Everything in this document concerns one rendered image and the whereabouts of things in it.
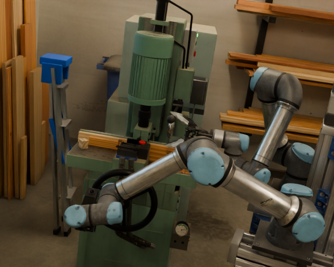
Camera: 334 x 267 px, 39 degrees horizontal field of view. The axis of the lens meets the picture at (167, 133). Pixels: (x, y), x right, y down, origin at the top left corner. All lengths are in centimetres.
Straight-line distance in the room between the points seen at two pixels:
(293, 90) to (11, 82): 206
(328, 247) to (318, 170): 32
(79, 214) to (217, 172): 48
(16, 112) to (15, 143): 23
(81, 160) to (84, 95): 259
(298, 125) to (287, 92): 231
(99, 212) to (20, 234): 167
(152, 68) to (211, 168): 69
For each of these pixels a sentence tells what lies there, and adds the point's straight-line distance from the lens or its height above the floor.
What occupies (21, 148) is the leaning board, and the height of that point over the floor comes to 41.
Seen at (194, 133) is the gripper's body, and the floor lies 112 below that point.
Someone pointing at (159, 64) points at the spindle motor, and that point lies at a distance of 207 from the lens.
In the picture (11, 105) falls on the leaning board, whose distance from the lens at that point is 346.
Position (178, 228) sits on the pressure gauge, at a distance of 216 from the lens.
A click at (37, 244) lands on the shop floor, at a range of 318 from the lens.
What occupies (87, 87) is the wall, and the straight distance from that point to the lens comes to 470.
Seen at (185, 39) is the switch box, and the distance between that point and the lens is 239.
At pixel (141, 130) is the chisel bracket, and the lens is 218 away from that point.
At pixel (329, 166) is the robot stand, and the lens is 201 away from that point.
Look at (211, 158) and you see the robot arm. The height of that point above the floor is 120.
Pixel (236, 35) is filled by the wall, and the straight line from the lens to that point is 450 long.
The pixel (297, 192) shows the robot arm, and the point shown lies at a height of 105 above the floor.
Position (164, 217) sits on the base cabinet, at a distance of 221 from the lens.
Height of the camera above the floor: 174
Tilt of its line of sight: 19 degrees down
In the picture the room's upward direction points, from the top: 8 degrees clockwise
